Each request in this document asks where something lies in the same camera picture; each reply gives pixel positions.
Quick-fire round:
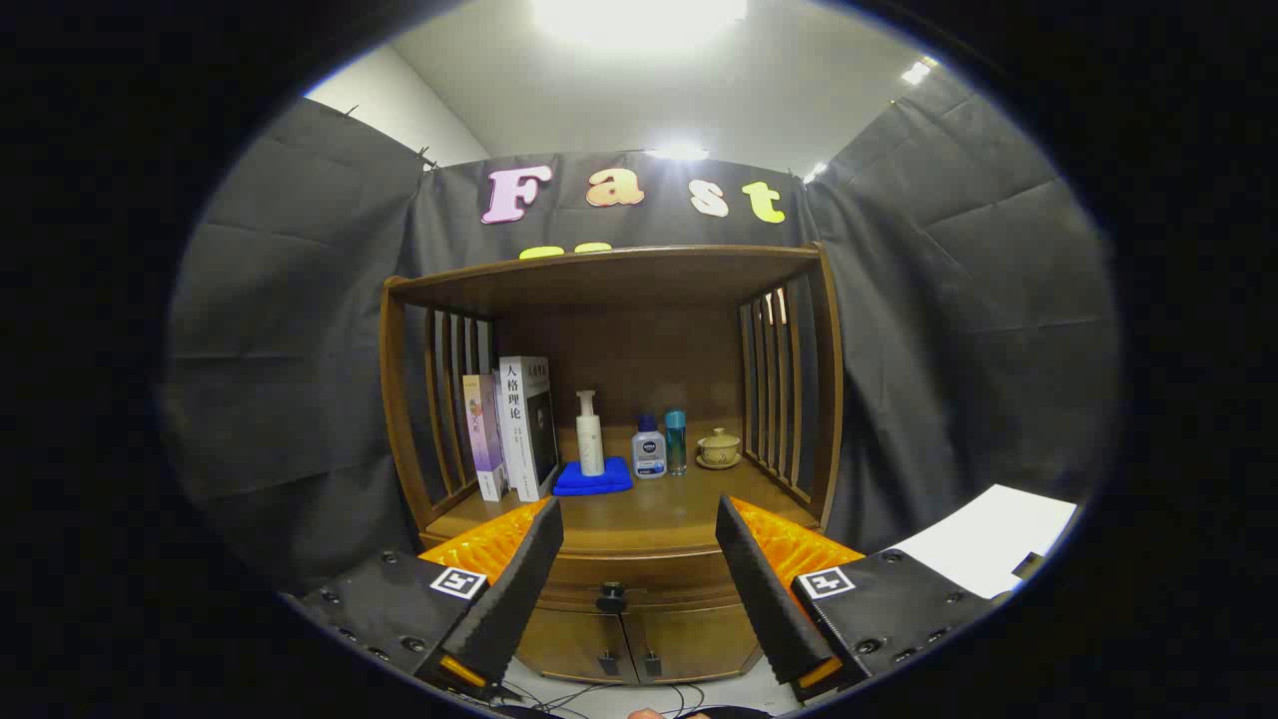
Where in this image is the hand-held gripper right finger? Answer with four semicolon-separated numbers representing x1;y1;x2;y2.
714;495;1007;702

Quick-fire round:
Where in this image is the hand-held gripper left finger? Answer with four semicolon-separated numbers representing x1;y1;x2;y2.
295;496;566;700

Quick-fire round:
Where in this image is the brown wooden drawer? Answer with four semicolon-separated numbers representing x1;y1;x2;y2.
534;549;745;612

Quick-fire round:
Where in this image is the wooden cabinet door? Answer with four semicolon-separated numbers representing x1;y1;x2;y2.
619;604;765;683

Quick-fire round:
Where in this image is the brown wooden countertop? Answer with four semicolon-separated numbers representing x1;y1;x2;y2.
424;449;825;555

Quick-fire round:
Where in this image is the brown wooden cabinet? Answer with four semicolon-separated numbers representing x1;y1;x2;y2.
379;243;845;688

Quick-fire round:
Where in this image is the blue folded cloth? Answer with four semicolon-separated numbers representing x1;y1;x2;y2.
552;456;634;497

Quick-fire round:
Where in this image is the purple book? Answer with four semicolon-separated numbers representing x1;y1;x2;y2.
462;374;508;502

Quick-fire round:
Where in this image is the white book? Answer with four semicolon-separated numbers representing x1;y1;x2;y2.
496;356;560;502

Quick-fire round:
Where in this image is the white pump bottle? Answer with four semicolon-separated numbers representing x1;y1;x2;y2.
575;389;606;477

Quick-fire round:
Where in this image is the white bottle with blue cap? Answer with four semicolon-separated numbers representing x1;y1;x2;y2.
631;414;667;480

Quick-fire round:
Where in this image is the large ceiling light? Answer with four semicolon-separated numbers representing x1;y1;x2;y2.
529;0;750;51

